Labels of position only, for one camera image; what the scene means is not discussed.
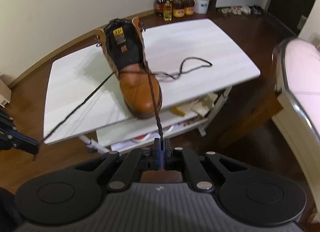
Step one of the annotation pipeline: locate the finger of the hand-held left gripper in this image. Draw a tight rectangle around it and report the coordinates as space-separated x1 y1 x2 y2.
0 128 40 155
0 108 17 132

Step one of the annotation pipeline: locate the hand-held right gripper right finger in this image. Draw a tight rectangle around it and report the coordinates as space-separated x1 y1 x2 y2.
163 138 250 192

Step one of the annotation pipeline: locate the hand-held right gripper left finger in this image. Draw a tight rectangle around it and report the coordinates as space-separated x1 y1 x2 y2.
72 138 162 192

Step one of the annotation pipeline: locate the dark brown shoelace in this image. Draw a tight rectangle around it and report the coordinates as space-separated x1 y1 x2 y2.
32 57 213 170

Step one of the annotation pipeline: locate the tan leather boot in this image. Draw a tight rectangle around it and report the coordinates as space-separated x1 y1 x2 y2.
94 17 163 119

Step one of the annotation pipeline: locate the row of light shoes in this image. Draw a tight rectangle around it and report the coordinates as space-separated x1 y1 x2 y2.
221 5 264 17

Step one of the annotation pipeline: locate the yellow banana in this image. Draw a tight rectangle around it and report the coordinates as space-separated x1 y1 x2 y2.
171 106 188 117

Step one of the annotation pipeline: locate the white crumpled bag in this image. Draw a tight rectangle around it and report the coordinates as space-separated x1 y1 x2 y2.
189 92 218 117

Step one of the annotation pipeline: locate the group of cooking oil bottles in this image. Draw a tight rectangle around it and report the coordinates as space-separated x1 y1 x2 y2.
155 0 196 22

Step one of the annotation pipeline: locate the white desk with glass top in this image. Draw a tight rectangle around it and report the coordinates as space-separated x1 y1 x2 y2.
271 37 320 197

